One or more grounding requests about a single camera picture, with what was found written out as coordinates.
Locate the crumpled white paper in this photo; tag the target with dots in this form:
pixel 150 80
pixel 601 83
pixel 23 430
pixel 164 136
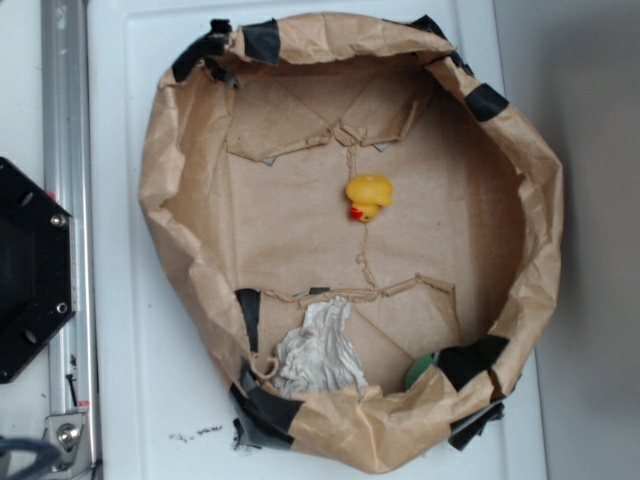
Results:
pixel 318 356

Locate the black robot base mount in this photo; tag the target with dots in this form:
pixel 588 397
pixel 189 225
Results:
pixel 36 272

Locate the brown paper bag bin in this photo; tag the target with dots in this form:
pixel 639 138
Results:
pixel 253 136

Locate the yellow rubber duck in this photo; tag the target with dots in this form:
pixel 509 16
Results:
pixel 368 193

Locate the metal corner bracket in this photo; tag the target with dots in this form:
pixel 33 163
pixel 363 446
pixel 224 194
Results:
pixel 71 435

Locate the green round object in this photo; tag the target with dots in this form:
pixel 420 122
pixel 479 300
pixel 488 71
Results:
pixel 418 368

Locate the aluminium extrusion rail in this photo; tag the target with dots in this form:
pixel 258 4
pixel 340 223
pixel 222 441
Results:
pixel 73 372

